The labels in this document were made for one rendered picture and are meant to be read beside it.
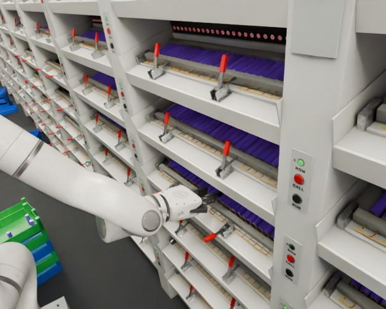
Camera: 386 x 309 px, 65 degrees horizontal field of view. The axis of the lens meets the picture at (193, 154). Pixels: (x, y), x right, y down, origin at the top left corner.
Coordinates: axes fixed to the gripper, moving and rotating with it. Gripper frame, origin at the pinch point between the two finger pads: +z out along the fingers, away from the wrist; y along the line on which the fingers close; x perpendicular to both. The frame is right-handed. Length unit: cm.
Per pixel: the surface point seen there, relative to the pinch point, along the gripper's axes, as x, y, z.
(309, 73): -40, -32, -13
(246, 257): 8.6, -18.7, -0.2
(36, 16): -43, 173, -6
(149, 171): 6.8, 33.1, 0.4
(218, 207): 3.6, -2.4, 3.5
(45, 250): 74, 90, -27
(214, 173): -11.2, -6.8, -4.6
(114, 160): 24, 84, 10
